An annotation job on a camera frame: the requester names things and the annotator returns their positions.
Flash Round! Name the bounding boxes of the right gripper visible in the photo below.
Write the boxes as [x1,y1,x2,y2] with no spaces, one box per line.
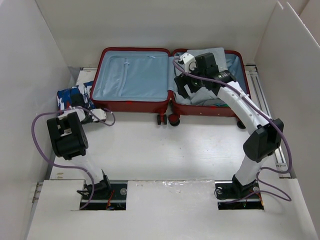
[174,62,207,99]

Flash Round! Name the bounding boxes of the blue white patterned garment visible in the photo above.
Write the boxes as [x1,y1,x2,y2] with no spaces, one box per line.
[56,81,96,110]

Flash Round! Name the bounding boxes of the red suitcase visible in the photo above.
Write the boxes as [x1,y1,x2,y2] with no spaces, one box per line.
[90,47,250,126]

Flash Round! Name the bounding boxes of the teal shorts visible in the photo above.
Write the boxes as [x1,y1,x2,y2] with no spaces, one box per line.
[203,98,226,107]

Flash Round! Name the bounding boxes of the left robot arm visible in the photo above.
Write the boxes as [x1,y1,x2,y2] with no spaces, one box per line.
[46,93,115,199]

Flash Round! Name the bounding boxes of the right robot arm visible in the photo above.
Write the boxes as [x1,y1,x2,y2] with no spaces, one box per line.
[172,52,284,201]

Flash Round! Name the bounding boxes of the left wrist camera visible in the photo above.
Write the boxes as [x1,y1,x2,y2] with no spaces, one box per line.
[90,108,107,123]

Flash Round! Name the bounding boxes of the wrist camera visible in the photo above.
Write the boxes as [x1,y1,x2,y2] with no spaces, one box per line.
[178,52,197,73]
[90,108,107,123]

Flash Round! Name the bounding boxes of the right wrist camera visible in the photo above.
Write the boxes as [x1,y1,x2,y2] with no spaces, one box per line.
[178,52,197,73]

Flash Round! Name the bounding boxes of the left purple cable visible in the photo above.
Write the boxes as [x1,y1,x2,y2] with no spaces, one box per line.
[30,108,117,210]

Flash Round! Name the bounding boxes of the purple cable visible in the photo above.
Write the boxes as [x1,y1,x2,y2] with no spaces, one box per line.
[172,56,293,206]
[30,108,117,210]

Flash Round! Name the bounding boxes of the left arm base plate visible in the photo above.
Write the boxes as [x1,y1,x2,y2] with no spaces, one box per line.
[77,181,128,211]

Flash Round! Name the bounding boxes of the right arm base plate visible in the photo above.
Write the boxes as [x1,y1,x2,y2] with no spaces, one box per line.
[214,181,264,210]

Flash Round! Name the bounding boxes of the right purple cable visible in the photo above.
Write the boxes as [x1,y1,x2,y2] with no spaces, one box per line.
[172,56,293,206]

